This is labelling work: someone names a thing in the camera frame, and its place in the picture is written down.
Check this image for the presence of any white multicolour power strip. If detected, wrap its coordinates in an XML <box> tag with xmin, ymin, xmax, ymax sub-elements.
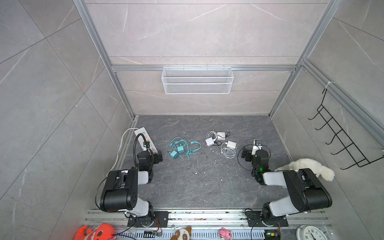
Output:
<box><xmin>134</xmin><ymin>127</ymin><xmax>158</xmax><ymax>154</ymax></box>

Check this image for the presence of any teal charger cube front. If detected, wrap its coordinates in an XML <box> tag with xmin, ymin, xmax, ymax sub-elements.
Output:
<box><xmin>170</xmin><ymin>151</ymin><xmax>180</xmax><ymax>159</ymax></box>

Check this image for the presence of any teal charger cube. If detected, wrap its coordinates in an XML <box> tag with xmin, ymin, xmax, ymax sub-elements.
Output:
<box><xmin>177</xmin><ymin>146</ymin><xmax>185</xmax><ymax>154</ymax></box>
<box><xmin>170</xmin><ymin>151</ymin><xmax>180</xmax><ymax>159</ymax></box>

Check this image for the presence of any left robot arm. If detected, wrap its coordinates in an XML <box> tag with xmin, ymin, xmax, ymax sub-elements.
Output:
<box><xmin>95</xmin><ymin>133</ymin><xmax>162</xmax><ymax>227</ymax></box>

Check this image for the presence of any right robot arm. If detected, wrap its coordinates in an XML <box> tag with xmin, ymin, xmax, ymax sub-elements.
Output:
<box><xmin>237</xmin><ymin>147</ymin><xmax>333</xmax><ymax>227</ymax></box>

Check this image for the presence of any white charger cube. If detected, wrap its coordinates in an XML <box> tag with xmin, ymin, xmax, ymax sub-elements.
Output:
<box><xmin>205</xmin><ymin>138</ymin><xmax>215</xmax><ymax>147</ymax></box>

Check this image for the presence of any white plush dog toy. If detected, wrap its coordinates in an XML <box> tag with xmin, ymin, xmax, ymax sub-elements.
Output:
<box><xmin>277</xmin><ymin>159</ymin><xmax>335</xmax><ymax>182</ymax></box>

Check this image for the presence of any pink plush toy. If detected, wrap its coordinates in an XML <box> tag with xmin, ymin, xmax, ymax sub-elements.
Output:
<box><xmin>219</xmin><ymin>228</ymin><xmax>233</xmax><ymax>240</ymax></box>

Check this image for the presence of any red plush toy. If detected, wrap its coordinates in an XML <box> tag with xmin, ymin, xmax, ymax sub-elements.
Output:
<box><xmin>74</xmin><ymin>223</ymin><xmax>116</xmax><ymax>240</ymax></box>

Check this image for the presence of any brown white plush toy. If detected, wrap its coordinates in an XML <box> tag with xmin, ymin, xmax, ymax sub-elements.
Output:
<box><xmin>171</xmin><ymin>226</ymin><xmax>192</xmax><ymax>240</ymax></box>

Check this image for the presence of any white alarm clock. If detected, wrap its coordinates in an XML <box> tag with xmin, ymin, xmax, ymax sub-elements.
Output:
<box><xmin>296</xmin><ymin>225</ymin><xmax>328</xmax><ymax>240</ymax></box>

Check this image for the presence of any white charger with black cable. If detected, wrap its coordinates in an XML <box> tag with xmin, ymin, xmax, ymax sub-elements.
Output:
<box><xmin>217</xmin><ymin>132</ymin><xmax>227</xmax><ymax>141</ymax></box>

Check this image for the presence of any white power strip cord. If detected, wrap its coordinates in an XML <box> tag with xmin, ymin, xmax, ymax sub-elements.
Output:
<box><xmin>105</xmin><ymin>127</ymin><xmax>139</xmax><ymax>178</ymax></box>

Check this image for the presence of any teal multi-head cable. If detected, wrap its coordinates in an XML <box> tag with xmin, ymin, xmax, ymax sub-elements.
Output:
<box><xmin>166</xmin><ymin>137</ymin><xmax>202</xmax><ymax>160</ymax></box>

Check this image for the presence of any white wire mesh basket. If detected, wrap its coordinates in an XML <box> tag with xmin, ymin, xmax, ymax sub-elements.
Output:
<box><xmin>162</xmin><ymin>67</ymin><xmax>234</xmax><ymax>95</ymax></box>

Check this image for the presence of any black wall hook rack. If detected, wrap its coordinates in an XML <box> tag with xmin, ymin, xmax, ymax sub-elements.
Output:
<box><xmin>308</xmin><ymin>89</ymin><xmax>384</xmax><ymax>171</ymax></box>

